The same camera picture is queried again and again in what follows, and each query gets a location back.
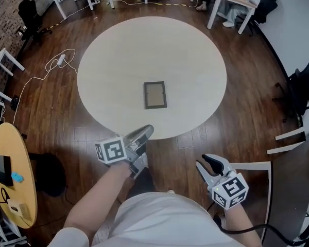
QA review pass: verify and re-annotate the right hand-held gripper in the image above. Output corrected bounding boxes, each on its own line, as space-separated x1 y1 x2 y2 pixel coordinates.
195 153 249 210

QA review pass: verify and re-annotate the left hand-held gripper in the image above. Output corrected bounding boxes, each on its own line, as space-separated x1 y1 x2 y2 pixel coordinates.
94 124 155 180

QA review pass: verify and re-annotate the black picture frame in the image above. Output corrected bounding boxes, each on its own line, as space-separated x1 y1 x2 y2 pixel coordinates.
143 81 168 110

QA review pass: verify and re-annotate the person's right forearm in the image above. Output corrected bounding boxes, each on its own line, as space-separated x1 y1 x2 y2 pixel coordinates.
220 204 263 247

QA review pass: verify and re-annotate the person's left forearm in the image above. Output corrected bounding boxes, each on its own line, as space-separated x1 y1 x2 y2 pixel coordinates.
63 161 132 240

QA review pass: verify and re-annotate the person's black trouser leg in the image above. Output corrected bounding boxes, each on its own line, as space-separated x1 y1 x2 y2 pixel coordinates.
127 167 157 199

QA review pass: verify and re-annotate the person's white shirt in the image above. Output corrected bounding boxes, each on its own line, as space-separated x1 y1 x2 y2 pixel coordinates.
47 190 248 247

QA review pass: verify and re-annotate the black round table base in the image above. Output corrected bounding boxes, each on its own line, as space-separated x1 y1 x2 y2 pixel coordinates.
27 152 67 198

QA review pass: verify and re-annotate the round orange table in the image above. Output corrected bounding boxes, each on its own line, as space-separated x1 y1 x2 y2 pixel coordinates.
0 122 38 230

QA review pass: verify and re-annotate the black office chair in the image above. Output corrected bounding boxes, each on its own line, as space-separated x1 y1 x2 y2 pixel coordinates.
272 55 309 124
16 0 53 43
236 0 279 37

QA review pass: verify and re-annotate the blue small object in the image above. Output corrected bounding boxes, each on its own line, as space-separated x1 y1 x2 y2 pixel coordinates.
11 172 25 184

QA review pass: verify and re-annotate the beige small box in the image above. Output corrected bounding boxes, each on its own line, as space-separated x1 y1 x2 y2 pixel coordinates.
18 203 32 222

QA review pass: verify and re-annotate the black controller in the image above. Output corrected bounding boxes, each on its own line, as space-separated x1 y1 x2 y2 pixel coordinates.
10 95 20 111

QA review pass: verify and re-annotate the black flat box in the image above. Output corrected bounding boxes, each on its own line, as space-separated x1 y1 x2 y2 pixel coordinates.
0 154 14 187

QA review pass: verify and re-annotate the small white box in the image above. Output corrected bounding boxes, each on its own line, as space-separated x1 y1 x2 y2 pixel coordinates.
7 199 20 214

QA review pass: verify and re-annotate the small white side table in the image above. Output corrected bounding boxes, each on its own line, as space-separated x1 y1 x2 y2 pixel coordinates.
0 42 25 105

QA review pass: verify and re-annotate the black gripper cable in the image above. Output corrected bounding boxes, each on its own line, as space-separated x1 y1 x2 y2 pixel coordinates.
207 201 309 247

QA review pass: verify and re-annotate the white power strip with cable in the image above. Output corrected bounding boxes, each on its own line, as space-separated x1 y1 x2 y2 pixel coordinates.
0 48 78 126

